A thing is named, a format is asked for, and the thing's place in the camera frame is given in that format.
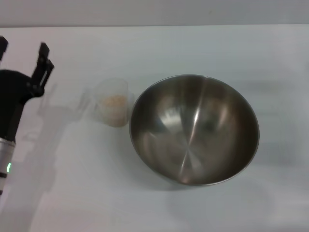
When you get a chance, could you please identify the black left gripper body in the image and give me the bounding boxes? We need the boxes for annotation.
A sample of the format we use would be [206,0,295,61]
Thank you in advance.
[0,69,46,144]

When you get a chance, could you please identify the clear plastic measuring cup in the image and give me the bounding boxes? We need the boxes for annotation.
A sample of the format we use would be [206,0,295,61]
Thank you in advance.
[90,77,136,128]

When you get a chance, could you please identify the white rice grains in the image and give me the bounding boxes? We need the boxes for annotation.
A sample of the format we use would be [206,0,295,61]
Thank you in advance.
[101,95,128,126]

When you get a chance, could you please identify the stainless steel bowl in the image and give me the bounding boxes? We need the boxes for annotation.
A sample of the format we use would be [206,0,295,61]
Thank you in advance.
[129,74,261,192]

